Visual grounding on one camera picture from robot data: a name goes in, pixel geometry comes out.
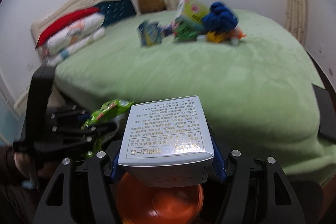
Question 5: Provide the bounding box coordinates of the white printed carton box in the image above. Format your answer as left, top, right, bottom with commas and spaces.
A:
118, 96, 215, 188

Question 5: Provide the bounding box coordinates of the orange plastic trash bin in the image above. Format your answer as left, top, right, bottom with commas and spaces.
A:
116, 173, 204, 224

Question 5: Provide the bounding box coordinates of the green crumpled packet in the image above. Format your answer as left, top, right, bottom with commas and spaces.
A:
171, 20, 204, 42

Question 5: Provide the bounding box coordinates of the green snack wrapper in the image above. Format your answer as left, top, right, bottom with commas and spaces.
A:
81, 99, 134, 159

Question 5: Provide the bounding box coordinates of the blue yellow snack packet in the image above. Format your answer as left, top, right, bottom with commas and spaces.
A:
137, 20, 163, 47

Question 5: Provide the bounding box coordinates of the person's left hand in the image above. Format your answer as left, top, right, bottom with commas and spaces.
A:
14, 152, 55, 179

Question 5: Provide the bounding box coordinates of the red pillow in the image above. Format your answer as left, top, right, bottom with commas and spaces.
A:
35, 7, 100, 48

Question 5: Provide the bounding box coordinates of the cream and teal headboard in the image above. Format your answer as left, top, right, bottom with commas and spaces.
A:
31, 0, 139, 43

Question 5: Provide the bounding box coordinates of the green and white box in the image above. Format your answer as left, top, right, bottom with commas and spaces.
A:
174, 0, 209, 30

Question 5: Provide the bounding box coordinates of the white folded quilt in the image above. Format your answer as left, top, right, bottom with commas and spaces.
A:
45, 27, 105, 67

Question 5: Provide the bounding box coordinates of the green fleece bed blanket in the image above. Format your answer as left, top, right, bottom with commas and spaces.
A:
54, 10, 335, 185

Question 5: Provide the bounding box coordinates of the blue crumpled cloth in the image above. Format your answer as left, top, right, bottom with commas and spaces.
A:
202, 2, 238, 32

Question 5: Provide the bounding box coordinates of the brown teddy bear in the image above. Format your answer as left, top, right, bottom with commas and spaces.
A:
138, 0, 167, 14

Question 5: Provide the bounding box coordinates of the white bedside cabinet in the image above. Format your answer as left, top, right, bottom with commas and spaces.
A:
14, 88, 29, 116

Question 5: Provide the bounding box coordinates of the white floral pillow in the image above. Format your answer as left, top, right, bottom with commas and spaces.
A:
42, 12, 105, 57

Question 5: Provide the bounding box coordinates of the orange juice snack bag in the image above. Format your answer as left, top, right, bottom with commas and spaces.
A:
227, 27, 247, 40

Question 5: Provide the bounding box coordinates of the yellow toy truck part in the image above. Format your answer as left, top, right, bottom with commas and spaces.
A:
206, 31, 231, 43

